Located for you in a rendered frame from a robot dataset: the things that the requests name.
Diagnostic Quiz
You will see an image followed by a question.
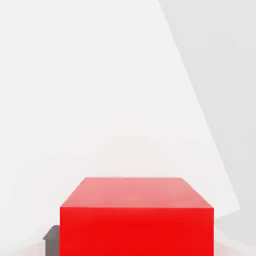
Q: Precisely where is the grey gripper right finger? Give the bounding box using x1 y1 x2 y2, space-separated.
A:
213 226 248 256

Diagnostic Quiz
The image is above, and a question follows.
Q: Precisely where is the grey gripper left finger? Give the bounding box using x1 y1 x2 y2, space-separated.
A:
19 224 61 256

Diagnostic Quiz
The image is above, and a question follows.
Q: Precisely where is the small red cube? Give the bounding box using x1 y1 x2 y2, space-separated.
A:
59 176 215 256

